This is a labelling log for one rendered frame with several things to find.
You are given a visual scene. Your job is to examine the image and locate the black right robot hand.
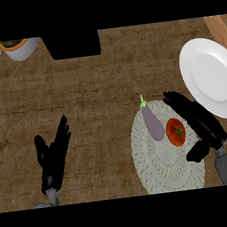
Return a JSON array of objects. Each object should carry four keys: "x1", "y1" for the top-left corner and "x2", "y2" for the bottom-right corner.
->
[{"x1": 161, "y1": 84, "x2": 227, "y2": 167}]

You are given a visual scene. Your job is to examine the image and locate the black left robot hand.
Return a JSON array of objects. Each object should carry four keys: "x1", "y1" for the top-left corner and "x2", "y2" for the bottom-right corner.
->
[{"x1": 31, "y1": 114, "x2": 80, "y2": 197}]

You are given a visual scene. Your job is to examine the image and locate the red tomato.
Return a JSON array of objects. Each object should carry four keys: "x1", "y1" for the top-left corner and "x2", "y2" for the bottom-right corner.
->
[{"x1": 165, "y1": 116, "x2": 188, "y2": 149}]

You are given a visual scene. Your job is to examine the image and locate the white plate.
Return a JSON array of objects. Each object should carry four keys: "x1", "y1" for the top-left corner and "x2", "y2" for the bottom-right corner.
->
[{"x1": 175, "y1": 34, "x2": 227, "y2": 126}]

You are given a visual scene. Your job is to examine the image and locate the round white woven placemat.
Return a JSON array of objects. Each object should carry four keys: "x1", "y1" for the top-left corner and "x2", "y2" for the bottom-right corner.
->
[{"x1": 124, "y1": 94, "x2": 208, "y2": 197}]

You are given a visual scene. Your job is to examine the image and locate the purple eggplant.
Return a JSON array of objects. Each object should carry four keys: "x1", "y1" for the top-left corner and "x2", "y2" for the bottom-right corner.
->
[{"x1": 137, "y1": 92, "x2": 167, "y2": 144}]

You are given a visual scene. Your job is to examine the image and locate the white plant pot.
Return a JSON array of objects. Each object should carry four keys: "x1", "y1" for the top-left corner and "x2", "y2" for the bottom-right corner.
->
[{"x1": 0, "y1": 36, "x2": 42, "y2": 65}]

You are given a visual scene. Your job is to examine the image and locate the black appliance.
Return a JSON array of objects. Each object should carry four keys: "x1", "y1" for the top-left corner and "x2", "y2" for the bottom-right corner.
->
[{"x1": 41, "y1": 29, "x2": 103, "y2": 63}]

